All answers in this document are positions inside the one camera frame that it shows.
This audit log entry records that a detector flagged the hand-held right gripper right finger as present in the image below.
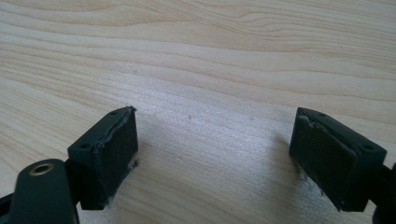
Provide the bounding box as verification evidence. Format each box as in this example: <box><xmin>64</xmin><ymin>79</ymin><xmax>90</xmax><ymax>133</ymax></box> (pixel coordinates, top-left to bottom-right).
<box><xmin>289</xmin><ymin>106</ymin><xmax>389</xmax><ymax>213</ymax></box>

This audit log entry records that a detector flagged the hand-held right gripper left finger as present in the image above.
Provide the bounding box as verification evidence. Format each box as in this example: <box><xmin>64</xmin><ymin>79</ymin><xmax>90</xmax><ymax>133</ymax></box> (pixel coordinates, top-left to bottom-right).
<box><xmin>66</xmin><ymin>105</ymin><xmax>140</xmax><ymax>211</ymax></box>

